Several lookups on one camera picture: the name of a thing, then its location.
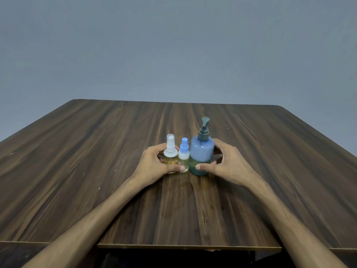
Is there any blue-capped small spray bottle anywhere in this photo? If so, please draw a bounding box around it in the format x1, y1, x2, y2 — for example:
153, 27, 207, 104
177, 150, 190, 174

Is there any person's right forearm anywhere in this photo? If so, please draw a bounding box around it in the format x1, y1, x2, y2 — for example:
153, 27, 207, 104
245, 180, 348, 268

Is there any blue green pump bottle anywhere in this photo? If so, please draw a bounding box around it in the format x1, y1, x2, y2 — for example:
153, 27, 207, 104
188, 117, 215, 176

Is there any person's left hand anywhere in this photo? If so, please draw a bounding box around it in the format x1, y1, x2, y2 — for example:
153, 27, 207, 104
130, 142, 186, 190

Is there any clear small bottle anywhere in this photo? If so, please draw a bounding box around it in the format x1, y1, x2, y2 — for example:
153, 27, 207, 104
163, 149, 179, 175

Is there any person's right hand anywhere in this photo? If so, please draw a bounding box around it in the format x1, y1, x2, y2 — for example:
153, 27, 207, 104
195, 138, 267, 190

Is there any person's left forearm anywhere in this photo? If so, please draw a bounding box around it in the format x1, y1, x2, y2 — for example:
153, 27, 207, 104
22, 175, 147, 268

